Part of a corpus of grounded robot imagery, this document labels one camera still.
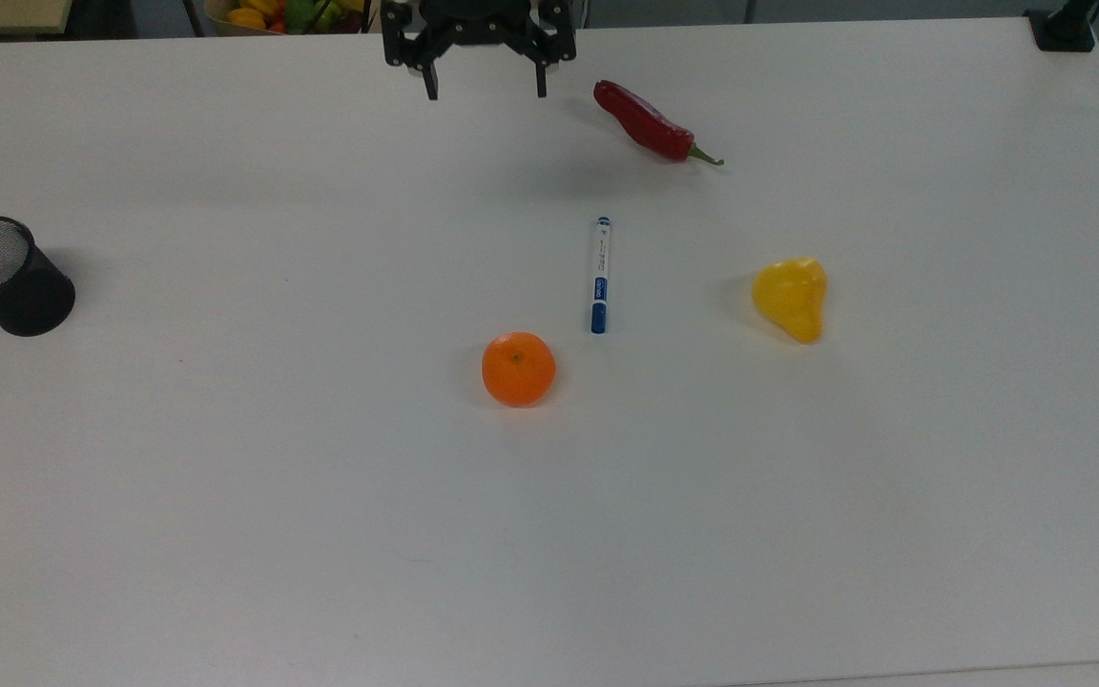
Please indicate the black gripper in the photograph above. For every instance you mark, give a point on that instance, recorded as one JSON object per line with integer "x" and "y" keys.
{"x": 478, "y": 24}

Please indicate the blue and white marker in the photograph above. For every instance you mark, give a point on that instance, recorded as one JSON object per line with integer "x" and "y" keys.
{"x": 599, "y": 275}

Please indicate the red chili pepper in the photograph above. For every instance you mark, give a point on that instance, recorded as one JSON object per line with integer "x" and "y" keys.
{"x": 645, "y": 122}

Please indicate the green toy vegetable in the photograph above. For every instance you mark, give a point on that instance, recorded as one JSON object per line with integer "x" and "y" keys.
{"x": 301, "y": 13}

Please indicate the yellow toy fruit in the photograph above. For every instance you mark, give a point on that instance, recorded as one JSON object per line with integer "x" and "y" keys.
{"x": 246, "y": 17}

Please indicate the beige basket of toy produce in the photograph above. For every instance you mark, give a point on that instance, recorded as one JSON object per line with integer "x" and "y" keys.
{"x": 225, "y": 27}

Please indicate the orange mandarin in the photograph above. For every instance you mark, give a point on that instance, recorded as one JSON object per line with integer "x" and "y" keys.
{"x": 518, "y": 369}

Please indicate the yellow bell pepper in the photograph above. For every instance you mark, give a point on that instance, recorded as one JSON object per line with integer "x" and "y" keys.
{"x": 793, "y": 298}

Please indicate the black mesh pen cup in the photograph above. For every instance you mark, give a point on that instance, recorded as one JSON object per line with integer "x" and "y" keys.
{"x": 15, "y": 286}

